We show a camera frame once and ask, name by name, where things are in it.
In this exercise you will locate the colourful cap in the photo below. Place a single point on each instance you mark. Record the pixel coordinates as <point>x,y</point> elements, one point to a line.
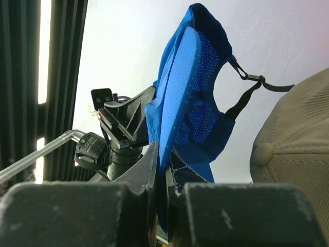
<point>183,117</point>

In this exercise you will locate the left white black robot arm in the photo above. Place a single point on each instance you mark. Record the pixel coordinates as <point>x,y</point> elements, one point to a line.
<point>99,153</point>

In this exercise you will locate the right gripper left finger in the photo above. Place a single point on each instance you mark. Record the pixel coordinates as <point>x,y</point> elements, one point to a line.
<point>118,213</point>

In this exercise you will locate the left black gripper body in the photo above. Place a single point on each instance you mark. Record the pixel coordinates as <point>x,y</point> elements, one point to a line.
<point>125,121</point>

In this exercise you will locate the tan cap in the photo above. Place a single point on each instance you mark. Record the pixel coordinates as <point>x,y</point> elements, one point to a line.
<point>292,145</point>

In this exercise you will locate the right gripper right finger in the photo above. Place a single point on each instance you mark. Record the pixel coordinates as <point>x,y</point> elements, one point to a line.
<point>212,214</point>

